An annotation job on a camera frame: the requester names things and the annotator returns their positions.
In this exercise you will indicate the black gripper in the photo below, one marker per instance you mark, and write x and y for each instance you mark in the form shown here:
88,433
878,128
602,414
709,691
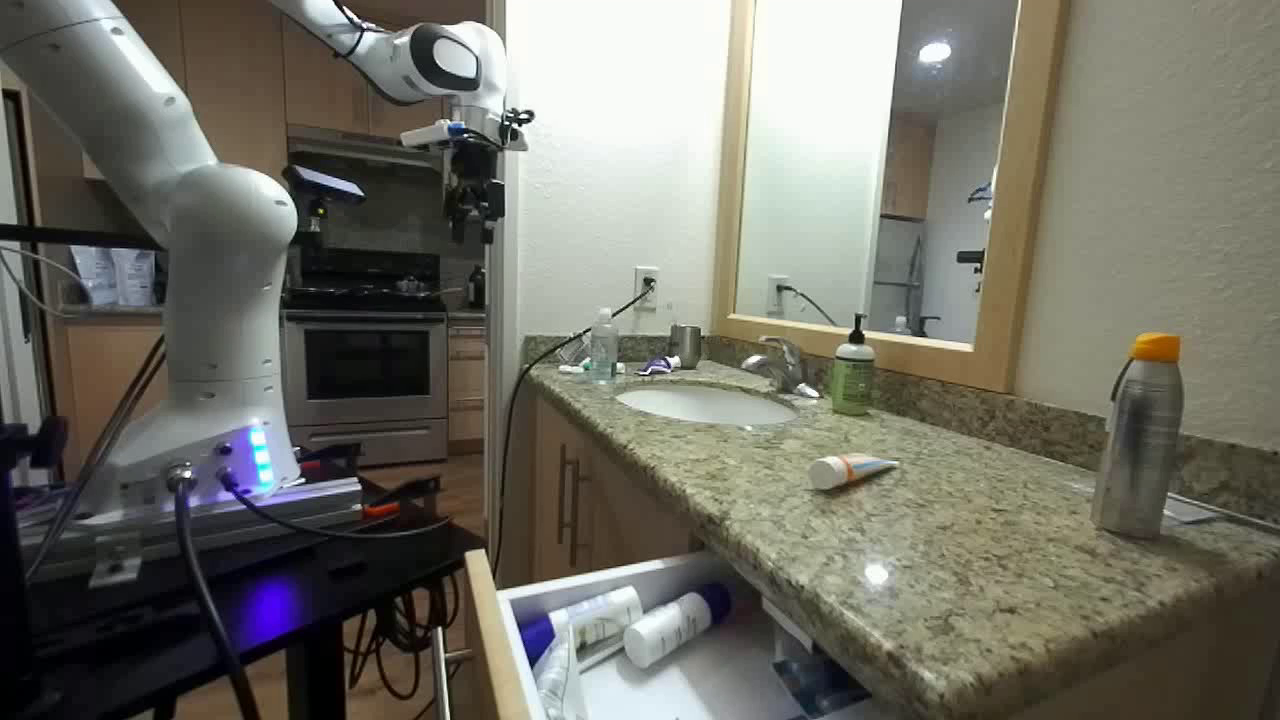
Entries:
472,199

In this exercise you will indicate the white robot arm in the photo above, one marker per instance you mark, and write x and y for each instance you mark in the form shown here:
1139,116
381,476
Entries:
222,224

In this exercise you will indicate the white oval sink basin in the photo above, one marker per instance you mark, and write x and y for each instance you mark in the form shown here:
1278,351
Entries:
706,407

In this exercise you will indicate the green soap pump bottle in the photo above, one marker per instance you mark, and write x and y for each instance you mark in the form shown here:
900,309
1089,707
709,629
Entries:
853,370

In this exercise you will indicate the white bottle blue cap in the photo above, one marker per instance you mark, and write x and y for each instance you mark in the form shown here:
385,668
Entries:
678,621

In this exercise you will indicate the stainless steel oven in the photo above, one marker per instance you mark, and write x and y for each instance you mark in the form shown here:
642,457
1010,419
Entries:
363,304

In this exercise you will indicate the metal cup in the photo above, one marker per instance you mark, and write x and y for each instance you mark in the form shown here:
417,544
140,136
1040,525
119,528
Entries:
687,345

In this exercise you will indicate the wooden vanity cabinet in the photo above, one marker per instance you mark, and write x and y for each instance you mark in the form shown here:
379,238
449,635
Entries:
574,502

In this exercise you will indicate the chrome faucet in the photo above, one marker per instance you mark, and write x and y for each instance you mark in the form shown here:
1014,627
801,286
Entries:
780,366

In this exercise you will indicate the wood framed mirror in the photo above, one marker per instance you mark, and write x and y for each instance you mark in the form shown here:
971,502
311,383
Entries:
809,151

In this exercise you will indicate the white tube in drawer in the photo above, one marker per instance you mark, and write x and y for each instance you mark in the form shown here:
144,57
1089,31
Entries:
581,621

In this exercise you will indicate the white tube orange cap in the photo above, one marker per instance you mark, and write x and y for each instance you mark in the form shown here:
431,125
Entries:
833,474

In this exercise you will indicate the open wooden drawer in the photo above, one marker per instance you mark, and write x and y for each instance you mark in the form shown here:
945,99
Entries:
749,666

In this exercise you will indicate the black robot cart table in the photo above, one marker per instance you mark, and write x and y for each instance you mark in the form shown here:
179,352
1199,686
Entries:
295,603

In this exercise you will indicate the silver spray can orange cap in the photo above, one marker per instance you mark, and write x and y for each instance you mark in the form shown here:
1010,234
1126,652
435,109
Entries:
1142,437

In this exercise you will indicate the wall power outlet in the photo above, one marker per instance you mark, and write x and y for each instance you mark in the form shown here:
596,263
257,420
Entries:
645,286

